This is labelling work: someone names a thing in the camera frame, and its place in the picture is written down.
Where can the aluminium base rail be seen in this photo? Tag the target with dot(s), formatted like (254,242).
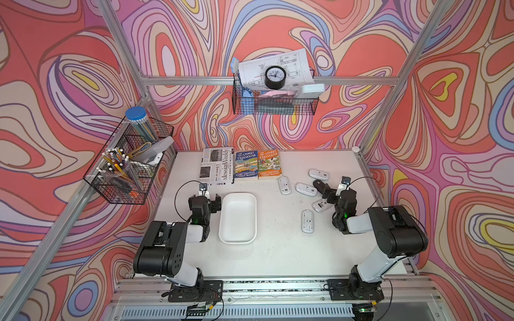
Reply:
(404,297)

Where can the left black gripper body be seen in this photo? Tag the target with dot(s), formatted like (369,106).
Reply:
(215,202)

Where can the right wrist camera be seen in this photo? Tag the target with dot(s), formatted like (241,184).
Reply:
(343,184)

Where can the black wire side basket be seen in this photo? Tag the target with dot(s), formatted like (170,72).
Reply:
(128,139)

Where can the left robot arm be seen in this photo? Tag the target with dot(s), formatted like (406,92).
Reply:
(162,253)

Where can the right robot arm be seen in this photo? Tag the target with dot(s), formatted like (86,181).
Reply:
(397,236)

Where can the folded newspaper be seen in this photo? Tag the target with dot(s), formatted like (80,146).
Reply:
(217,166)

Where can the white box in basket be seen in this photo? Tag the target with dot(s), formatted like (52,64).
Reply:
(310,91)

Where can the white storage tray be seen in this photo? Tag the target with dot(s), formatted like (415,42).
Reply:
(238,220)

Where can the blue treehouse book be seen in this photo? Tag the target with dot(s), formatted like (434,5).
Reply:
(246,165)

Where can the black wire wall basket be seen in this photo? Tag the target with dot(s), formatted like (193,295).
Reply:
(248,102)

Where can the orange treehouse book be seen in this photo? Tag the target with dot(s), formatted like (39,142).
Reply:
(269,165)

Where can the pink notepad in basket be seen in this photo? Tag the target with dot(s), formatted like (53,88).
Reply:
(276,93)

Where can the blue lid pencil jar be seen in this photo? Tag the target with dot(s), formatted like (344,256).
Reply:
(140,121)

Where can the white paper sheet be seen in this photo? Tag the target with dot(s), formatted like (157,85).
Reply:
(286,71)

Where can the clear cup of pens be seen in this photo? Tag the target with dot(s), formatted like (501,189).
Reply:
(116,168)

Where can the black round clock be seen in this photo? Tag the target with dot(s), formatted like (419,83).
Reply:
(275,78)

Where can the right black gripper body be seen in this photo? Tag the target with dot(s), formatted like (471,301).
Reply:
(329,192)

